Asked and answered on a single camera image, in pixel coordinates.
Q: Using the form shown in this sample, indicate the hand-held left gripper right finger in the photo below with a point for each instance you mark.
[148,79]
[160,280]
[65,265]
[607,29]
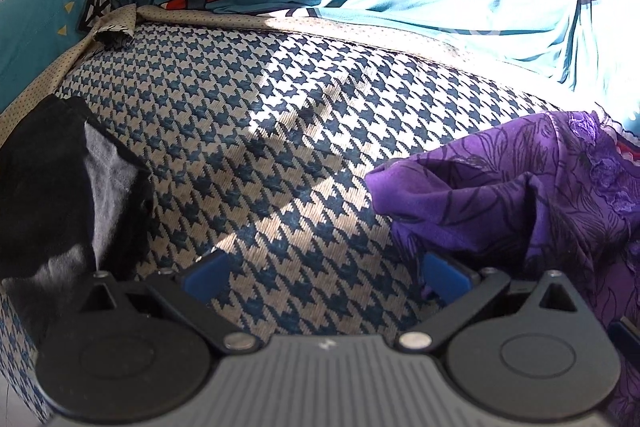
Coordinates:
[445,279]

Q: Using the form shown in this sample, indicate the black and grey garment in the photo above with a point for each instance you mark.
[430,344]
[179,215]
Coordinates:
[45,177]

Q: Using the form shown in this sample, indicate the purple floral garment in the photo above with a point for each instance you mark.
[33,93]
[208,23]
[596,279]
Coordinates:
[475,197]

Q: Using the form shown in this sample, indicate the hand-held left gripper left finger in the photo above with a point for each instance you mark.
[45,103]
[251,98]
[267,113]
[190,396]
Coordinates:
[205,277]

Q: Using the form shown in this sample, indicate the blue houndstooth sofa cover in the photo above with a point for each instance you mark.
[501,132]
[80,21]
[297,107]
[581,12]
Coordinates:
[275,132]

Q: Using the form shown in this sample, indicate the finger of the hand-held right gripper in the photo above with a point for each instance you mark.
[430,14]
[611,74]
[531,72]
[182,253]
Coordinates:
[625,337]

